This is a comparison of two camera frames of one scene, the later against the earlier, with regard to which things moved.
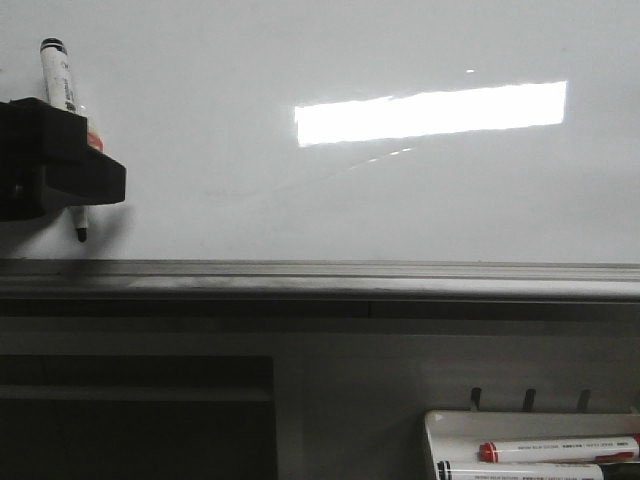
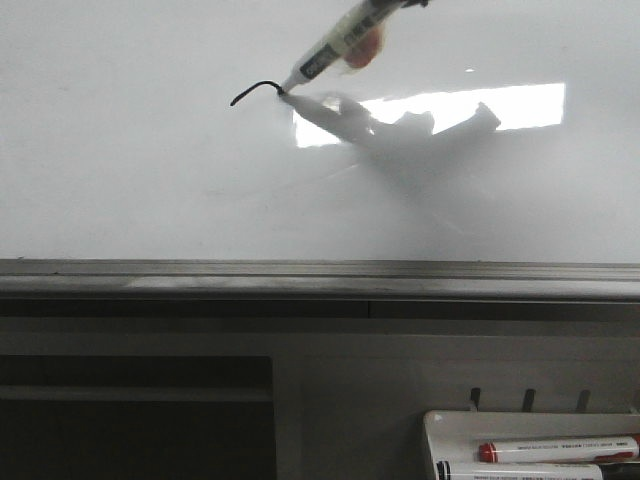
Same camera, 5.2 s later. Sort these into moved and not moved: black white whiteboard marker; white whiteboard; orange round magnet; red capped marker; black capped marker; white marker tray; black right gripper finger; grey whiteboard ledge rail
Moved: orange round magnet; black right gripper finger; black white whiteboard marker
Not moved: grey whiteboard ledge rail; white marker tray; red capped marker; black capped marker; white whiteboard
